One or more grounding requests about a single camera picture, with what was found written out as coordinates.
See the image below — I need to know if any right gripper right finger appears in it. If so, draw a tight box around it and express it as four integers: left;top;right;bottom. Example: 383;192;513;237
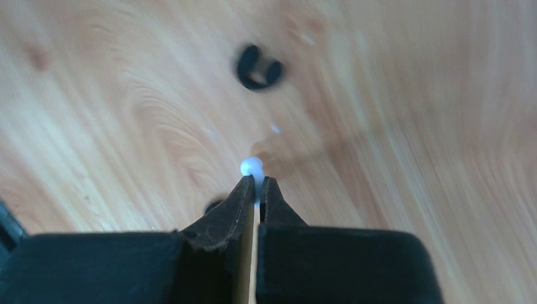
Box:
255;177;444;303

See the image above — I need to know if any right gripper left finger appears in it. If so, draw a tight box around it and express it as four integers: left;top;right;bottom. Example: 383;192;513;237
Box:
1;176;255;303

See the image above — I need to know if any white earbud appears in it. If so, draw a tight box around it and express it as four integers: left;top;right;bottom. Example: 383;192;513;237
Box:
240;156;265;207

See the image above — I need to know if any black earbud right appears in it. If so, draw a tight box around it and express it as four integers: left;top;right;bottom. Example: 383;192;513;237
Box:
236;44;284;91

